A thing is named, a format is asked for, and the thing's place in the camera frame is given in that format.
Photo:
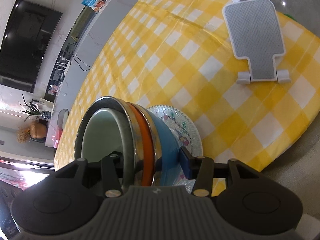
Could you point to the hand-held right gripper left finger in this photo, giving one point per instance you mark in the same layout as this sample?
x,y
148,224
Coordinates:
x,y
112,172

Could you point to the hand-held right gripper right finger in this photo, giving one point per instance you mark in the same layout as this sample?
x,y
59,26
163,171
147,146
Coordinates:
x,y
186,165

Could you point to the clear glass plate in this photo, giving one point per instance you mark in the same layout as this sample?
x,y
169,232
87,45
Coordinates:
x,y
196,140

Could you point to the blue steel bowl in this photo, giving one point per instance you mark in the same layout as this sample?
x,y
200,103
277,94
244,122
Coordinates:
x,y
167,142

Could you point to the green ceramic bowl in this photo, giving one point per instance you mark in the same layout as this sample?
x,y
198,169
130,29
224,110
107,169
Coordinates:
x,y
105,135

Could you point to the orange steel bowl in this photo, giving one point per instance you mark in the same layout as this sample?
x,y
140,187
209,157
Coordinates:
x,y
145,140

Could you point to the pink storage box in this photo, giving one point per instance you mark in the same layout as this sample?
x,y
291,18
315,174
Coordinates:
x,y
56,137

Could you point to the brown vase with dried flowers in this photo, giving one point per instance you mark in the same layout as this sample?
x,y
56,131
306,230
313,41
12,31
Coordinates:
x,y
37,131

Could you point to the yellow checked tablecloth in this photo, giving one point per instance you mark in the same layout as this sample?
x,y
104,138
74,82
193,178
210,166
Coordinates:
x,y
175,67

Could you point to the glass vase with green plant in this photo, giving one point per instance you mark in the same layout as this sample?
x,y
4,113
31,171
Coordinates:
x,y
35,110

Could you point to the white router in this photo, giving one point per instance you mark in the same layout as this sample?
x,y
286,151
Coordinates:
x,y
62,65

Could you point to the white marble media console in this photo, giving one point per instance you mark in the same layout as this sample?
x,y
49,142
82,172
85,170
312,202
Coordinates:
x,y
95,40

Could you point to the white phone stand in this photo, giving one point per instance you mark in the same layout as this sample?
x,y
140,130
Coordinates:
x,y
255,30

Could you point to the black television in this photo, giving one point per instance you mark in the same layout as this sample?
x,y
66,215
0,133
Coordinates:
x,y
27,42

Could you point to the blue snack bag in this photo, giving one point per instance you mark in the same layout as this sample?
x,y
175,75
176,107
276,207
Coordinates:
x,y
94,2

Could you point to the white picture frame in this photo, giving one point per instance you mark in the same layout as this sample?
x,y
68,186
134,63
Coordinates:
x,y
46,105

